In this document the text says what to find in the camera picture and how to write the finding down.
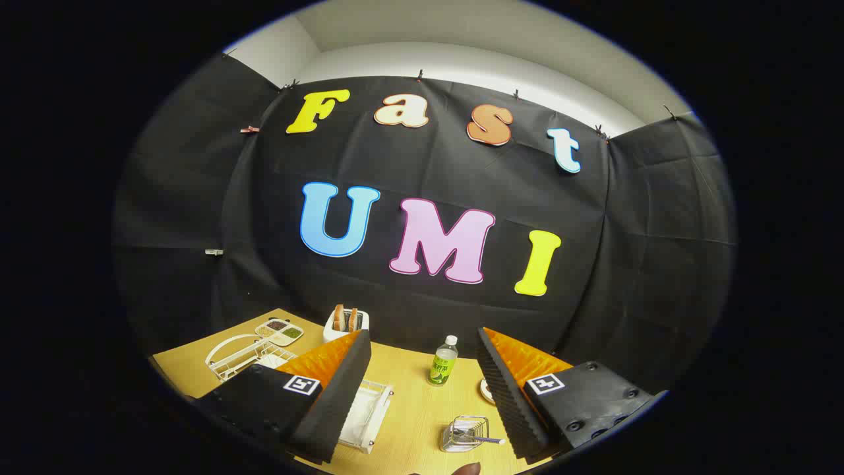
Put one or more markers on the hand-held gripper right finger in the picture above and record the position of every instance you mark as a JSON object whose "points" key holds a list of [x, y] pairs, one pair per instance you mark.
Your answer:
{"points": [[508, 402]]}

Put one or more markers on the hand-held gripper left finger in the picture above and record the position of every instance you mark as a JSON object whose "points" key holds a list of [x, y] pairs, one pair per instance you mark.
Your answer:
{"points": [[336, 409]]}

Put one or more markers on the small white dish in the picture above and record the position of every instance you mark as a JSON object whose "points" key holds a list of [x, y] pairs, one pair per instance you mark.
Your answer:
{"points": [[486, 392]]}

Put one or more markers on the white toaster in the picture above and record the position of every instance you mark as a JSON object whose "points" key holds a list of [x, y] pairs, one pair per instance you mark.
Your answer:
{"points": [[333, 335]]}

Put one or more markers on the green tea bottle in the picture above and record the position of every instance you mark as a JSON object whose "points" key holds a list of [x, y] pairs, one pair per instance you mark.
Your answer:
{"points": [[443, 366]]}

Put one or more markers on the toast slice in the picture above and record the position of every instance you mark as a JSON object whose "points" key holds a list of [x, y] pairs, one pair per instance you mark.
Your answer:
{"points": [[339, 318], [353, 319]]}

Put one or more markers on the divided condiment tray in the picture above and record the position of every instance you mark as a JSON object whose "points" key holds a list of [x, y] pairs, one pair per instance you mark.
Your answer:
{"points": [[280, 331]]}

